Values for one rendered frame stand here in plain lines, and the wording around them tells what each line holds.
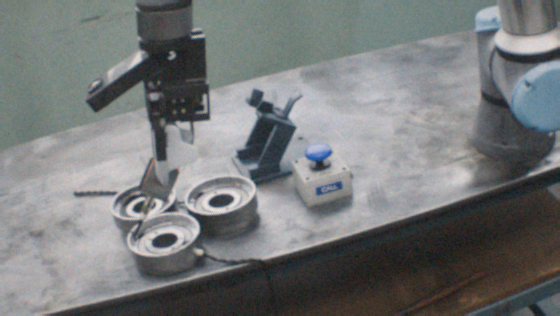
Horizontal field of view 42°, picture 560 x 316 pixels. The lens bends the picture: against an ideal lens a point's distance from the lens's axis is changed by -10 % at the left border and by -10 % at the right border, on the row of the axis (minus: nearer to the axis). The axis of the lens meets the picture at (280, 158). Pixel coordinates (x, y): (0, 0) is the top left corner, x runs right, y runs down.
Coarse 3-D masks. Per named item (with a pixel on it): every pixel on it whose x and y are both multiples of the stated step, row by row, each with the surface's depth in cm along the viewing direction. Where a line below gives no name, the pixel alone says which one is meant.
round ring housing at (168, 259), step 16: (144, 224) 113; (160, 224) 114; (176, 224) 114; (192, 224) 112; (128, 240) 109; (160, 240) 112; (176, 240) 112; (192, 240) 107; (144, 256) 106; (160, 256) 105; (176, 256) 106; (192, 256) 108; (160, 272) 107; (176, 272) 108
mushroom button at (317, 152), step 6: (312, 144) 119; (318, 144) 118; (324, 144) 118; (306, 150) 118; (312, 150) 117; (318, 150) 117; (324, 150) 117; (330, 150) 117; (306, 156) 117; (312, 156) 116; (318, 156) 116; (324, 156) 116; (318, 162) 118
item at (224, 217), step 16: (224, 176) 121; (240, 176) 120; (192, 192) 119; (224, 192) 119; (192, 208) 116; (208, 208) 116; (224, 208) 115; (240, 208) 113; (256, 208) 116; (208, 224) 113; (224, 224) 113; (240, 224) 115
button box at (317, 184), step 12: (336, 156) 120; (300, 168) 119; (312, 168) 118; (324, 168) 117; (336, 168) 117; (300, 180) 118; (312, 180) 116; (324, 180) 116; (336, 180) 117; (348, 180) 117; (300, 192) 120; (312, 192) 116; (324, 192) 117; (336, 192) 117; (348, 192) 118; (312, 204) 117
